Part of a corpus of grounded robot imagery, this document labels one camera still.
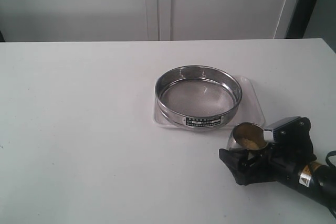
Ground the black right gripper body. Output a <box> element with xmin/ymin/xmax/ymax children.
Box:
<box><xmin>243</xmin><ymin>116</ymin><xmax>320</xmax><ymax>186</ymax></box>

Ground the yellow and white grain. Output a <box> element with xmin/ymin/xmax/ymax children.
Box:
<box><xmin>239</xmin><ymin>138</ymin><xmax>264</xmax><ymax>151</ymax></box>

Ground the stainless steel cup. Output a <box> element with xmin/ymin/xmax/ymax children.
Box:
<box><xmin>226</xmin><ymin>122</ymin><xmax>268</xmax><ymax>151</ymax></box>

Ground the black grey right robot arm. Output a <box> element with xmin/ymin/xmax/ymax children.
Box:
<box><xmin>219</xmin><ymin>116</ymin><xmax>335</xmax><ymax>216</ymax></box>

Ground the round steel mesh sieve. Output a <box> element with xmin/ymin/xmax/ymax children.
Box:
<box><xmin>154</xmin><ymin>65</ymin><xmax>243</xmax><ymax>131</ymax></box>

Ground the dark vertical post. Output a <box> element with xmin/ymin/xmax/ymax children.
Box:
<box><xmin>285</xmin><ymin>0</ymin><xmax>317</xmax><ymax>39</ymax></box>

